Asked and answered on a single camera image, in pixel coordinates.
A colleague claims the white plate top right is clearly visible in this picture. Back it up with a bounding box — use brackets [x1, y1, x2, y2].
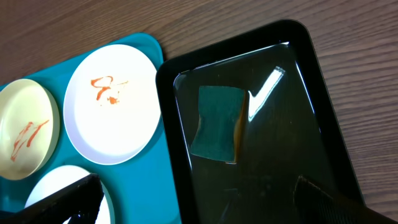
[63, 44, 160, 165]

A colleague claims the white plate front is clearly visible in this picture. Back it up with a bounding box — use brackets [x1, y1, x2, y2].
[24, 165, 116, 224]

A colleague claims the black water tray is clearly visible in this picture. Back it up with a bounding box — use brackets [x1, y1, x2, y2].
[156, 19, 363, 223]

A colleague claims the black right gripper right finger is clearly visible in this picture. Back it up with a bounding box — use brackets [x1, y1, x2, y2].
[294, 175, 397, 224]

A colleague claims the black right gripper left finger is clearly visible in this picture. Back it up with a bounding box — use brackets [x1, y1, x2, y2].
[1, 174, 104, 224]

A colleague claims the green yellow sponge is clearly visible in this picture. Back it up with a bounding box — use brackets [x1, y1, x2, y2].
[190, 86, 246, 164]

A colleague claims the teal plastic tray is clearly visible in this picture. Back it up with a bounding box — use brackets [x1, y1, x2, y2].
[1, 33, 180, 223]

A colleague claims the white plate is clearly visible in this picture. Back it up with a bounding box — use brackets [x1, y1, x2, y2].
[63, 44, 160, 165]
[24, 165, 116, 224]

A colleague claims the yellow plate with sauce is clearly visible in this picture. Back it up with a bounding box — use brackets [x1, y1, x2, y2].
[1, 79, 60, 180]

